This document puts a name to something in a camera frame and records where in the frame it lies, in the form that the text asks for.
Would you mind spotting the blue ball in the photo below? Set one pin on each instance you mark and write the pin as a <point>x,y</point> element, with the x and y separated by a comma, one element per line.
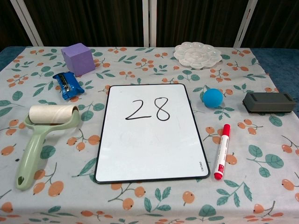
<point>213,98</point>

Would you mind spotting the dark grey whiteboard eraser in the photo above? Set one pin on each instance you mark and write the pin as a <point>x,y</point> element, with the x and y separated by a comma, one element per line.
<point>268,101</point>

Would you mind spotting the white flower-shaped paint palette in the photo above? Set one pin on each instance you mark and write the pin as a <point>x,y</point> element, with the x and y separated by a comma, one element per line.
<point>197,56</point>

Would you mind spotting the white frame post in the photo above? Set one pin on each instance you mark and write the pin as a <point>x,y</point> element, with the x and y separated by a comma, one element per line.
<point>244,23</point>
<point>153,23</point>
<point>26,23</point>

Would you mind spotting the green lint roller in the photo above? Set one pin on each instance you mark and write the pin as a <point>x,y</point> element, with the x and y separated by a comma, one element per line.
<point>30,149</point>

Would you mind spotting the floral tablecloth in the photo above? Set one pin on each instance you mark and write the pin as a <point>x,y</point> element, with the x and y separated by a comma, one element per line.
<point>151,70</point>

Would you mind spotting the blue snack packet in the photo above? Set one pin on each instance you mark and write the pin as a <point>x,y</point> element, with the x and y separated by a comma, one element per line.
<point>67,85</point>

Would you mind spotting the purple cube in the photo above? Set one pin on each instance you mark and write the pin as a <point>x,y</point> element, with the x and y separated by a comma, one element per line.
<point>79,60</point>

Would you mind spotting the red marker pen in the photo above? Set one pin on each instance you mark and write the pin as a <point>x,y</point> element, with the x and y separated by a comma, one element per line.
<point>223,149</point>

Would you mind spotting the white dry-erase board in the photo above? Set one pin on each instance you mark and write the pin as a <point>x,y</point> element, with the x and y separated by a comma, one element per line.
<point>151,144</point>

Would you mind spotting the black curtain panel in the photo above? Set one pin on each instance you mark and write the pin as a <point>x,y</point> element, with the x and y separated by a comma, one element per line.
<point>275,23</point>
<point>88,23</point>
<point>198,21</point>
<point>9,23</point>

